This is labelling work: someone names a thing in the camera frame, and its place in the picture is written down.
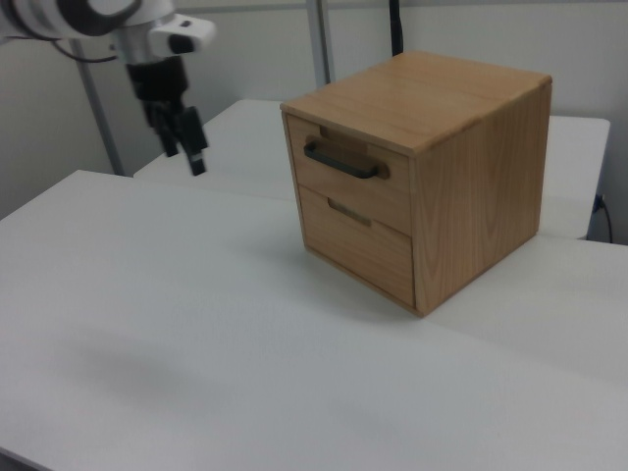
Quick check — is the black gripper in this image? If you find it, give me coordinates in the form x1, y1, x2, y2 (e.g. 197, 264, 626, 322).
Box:
125, 55, 210, 178

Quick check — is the wooden drawer with black handle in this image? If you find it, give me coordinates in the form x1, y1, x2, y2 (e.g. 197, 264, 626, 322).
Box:
286, 114, 414, 237

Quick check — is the wooden two-drawer cabinet body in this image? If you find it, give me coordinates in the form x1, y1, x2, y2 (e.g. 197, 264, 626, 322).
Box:
280, 50, 556, 318

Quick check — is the grey metal partition post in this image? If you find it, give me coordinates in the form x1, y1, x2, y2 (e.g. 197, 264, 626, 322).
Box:
306, 0, 337, 85
71, 37, 125, 178

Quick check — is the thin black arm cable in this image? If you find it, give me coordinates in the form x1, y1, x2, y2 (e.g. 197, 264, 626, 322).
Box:
48, 37, 120, 64

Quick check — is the black metal drawer handle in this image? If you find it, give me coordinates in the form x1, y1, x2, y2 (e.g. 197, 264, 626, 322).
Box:
302, 140, 380, 182

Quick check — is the wooden drawer without handle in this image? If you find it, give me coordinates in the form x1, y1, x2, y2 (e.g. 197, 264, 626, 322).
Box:
297, 184, 418, 306

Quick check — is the black camera stand pole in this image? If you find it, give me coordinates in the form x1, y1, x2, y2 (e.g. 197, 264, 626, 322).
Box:
389, 0, 406, 59

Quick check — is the black cable with blue tie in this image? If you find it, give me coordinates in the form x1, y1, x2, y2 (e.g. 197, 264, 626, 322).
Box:
592, 192, 615, 243

